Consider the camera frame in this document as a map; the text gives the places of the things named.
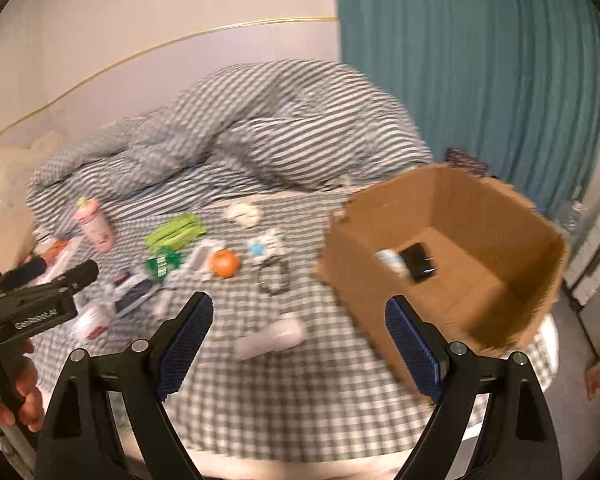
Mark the crumpled white tissue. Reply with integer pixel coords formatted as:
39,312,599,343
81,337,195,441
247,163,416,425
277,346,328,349
223,203,261,229

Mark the orange fruit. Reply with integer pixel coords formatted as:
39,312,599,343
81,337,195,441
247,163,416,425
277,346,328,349
210,249,240,278

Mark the red white small pack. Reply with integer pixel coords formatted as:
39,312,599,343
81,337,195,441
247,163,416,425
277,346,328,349
69,301,111,342

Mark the white plastic tray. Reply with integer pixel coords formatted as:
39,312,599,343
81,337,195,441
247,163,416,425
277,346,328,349
178,238,226,282

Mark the white blue plush toy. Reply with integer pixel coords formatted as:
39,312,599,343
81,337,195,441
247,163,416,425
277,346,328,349
246,229,286,266

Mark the green wet wipes pack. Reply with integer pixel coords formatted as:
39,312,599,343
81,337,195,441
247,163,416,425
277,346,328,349
144,212,207,254

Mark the white cylinder bottle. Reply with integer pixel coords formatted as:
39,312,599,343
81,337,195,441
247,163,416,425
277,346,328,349
234,313,308,361

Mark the floral dark bag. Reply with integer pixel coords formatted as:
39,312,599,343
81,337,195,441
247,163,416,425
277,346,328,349
444,148,489,178

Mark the gingham bed sheet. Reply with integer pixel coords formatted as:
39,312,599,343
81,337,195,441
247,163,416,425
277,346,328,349
29,186,562,466

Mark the dark blue white box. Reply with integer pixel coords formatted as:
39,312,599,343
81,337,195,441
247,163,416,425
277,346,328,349
105,269,160,318

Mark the cream pillow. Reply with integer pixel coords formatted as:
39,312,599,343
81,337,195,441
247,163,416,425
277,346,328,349
0,131,67,273

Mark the white suitcase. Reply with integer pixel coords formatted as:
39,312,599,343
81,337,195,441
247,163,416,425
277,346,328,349
562,213,600,311

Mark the green white small packet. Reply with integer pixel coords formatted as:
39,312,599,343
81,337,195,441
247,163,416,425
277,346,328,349
145,247,182,283

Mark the teal curtain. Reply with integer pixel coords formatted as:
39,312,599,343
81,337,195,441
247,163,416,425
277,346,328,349
337,0,600,214

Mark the brown cardboard box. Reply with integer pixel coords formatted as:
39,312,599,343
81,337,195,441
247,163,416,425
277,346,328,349
315,162,571,403

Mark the black round container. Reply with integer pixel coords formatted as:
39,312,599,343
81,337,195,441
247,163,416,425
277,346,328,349
399,243,437,284

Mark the person left hand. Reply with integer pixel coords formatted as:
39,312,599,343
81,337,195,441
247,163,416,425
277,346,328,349
0,339,46,435

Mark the gingham duvet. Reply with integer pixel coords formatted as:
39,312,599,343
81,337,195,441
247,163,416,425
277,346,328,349
27,60,434,235

